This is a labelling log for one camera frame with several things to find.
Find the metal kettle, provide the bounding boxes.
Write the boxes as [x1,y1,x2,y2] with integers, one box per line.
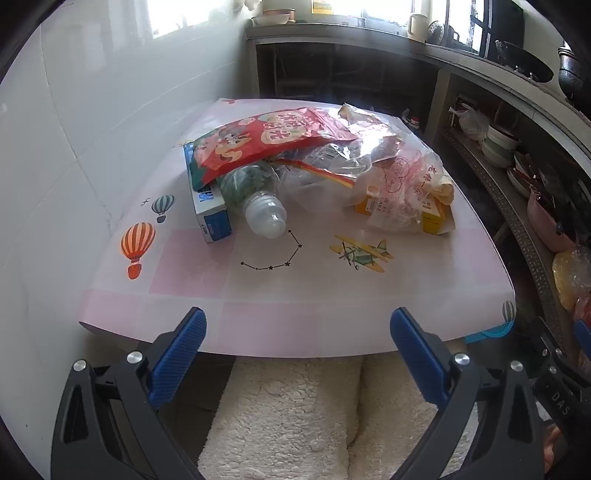
[427,21,460,47]

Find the white plastic bag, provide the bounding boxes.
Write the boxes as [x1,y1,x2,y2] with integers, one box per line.
[449,104,490,141]

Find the yellow box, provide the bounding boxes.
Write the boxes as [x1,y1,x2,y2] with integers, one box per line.
[353,185,455,234]

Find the blue and white box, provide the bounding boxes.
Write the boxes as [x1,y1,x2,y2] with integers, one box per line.
[182,141,234,244]

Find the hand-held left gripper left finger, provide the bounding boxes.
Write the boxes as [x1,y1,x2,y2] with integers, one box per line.
[50,307,208,480]

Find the green plastic bottle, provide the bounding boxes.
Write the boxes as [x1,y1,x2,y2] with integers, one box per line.
[217,164,289,239]

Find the metal shelf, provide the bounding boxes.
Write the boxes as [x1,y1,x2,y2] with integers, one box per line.
[438,129,578,365]

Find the red-printed clear plastic bag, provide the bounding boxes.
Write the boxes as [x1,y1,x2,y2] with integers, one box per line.
[339,104,458,236]

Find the black wok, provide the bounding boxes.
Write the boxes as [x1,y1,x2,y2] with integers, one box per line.
[495,40,555,84]

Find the black cooking pot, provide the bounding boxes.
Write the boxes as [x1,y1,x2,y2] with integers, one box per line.
[557,46,591,100]

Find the pink basin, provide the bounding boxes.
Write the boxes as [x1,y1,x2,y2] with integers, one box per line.
[526,189,578,252]

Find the white fleece pants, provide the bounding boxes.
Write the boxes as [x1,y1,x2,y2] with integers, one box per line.
[198,353,478,480]

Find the white mug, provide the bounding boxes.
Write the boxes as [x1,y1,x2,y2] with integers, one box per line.
[406,14,429,42]

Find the yellow plastic bag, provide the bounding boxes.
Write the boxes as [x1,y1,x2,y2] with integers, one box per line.
[551,249,591,312]

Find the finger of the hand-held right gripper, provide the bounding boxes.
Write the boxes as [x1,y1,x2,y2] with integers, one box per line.
[573,318,591,365]
[527,316,583,430]

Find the person's right hand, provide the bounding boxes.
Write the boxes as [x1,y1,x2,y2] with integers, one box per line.
[544,425,572,477]

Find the red snack bag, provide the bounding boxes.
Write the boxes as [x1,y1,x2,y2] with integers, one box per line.
[189,107,361,190]

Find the concrete counter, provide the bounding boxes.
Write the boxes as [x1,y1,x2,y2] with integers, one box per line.
[245,21,591,153]

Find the stack of bowls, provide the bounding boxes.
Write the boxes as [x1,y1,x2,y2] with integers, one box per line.
[481,124,520,169]

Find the stack of plates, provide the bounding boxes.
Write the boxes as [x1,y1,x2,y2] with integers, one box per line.
[506,154,539,199]

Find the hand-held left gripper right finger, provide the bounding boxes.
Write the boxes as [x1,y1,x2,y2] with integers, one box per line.
[389,307,550,480]

